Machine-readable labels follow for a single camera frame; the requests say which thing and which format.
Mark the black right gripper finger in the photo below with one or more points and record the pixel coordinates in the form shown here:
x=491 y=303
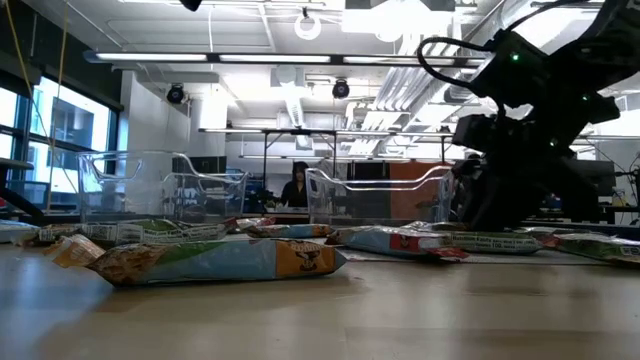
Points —
x=555 y=200
x=487 y=200

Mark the red and blue granola bar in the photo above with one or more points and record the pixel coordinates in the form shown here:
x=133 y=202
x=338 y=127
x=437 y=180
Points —
x=390 y=241

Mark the blue and orange granola bar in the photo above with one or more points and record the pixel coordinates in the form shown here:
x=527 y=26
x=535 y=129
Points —
x=290 y=231

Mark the red granola bar wrapper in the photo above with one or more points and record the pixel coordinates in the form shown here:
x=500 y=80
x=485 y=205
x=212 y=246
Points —
x=255 y=222

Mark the orange granola bar wrapper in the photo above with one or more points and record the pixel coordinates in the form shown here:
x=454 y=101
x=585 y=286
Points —
x=75 y=250

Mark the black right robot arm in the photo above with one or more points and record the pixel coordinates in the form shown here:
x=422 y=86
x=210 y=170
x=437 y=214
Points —
x=575 y=50

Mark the light blue granola bar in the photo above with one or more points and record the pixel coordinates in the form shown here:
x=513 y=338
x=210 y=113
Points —
x=15 y=231

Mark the long linear ceiling light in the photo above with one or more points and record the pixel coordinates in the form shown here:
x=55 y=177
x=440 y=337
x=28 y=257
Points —
x=150 y=57

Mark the orange partition panel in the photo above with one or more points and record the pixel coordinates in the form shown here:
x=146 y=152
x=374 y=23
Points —
x=415 y=200

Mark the black round ceiling fixture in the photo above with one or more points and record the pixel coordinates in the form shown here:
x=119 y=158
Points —
x=175 y=94
x=340 y=89

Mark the clear plastic bin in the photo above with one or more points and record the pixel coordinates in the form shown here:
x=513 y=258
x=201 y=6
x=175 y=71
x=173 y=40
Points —
x=100 y=165
x=320 y=200

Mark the person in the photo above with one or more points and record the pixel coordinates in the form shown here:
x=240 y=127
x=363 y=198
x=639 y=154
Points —
x=296 y=192

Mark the grey operator desk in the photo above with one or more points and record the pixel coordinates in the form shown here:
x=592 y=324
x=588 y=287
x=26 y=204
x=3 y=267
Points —
x=15 y=164

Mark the black frame workstation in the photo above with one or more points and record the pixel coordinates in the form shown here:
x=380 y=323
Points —
x=300 y=132

